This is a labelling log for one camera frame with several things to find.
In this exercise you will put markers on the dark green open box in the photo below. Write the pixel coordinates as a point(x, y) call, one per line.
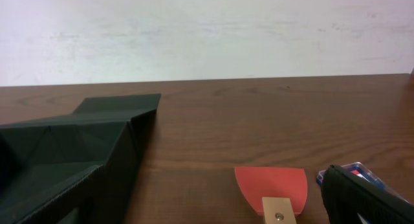
point(76, 168)

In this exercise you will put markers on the blue precision screwdriver set case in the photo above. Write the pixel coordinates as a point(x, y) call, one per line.
point(362, 173)

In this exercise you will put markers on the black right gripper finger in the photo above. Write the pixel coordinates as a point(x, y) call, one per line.
point(341, 213)

